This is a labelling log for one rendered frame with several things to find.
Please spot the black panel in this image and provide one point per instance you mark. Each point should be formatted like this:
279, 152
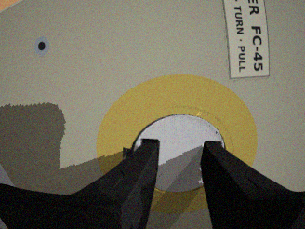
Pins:
79, 79

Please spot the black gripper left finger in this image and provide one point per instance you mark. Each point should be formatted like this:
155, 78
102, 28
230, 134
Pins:
121, 199

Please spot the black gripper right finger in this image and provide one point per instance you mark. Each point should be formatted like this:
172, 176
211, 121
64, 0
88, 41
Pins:
239, 197

